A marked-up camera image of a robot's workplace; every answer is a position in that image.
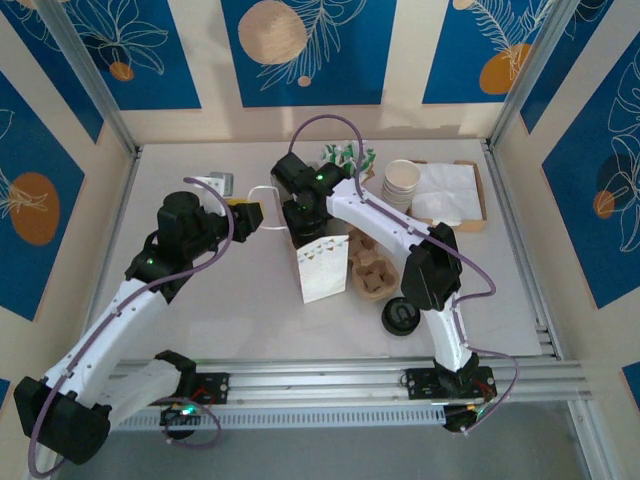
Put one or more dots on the aluminium table side rail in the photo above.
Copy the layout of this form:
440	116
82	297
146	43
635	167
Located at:
131	160
500	190

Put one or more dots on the white paper gift bag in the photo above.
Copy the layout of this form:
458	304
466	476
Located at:
322	270

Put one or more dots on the brown cardboard napkin tray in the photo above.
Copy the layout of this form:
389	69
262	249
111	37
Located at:
470	226

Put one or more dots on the green white wrapped straw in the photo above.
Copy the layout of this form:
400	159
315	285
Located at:
370	159
331	151
358	152

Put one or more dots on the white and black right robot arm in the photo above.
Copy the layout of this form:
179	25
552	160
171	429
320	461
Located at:
380	215

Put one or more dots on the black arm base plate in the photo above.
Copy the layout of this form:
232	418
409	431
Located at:
217	387
420	385

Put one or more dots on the white paper cup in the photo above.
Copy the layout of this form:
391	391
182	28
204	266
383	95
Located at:
397	195
395	206
394	212
396	200
402	172

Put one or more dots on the white paper napkin stack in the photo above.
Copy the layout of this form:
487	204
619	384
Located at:
450	192

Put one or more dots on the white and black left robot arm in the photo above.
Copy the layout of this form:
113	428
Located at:
110	325

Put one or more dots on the brown cardboard cup carrier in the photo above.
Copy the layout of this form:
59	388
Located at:
372	275

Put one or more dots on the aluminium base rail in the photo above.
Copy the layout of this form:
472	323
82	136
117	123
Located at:
325	382

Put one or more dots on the aluminium frame post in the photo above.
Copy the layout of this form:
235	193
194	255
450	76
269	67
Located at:
530	75
85	75

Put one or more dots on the black control board green light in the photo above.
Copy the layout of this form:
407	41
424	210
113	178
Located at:
182	412
462	420

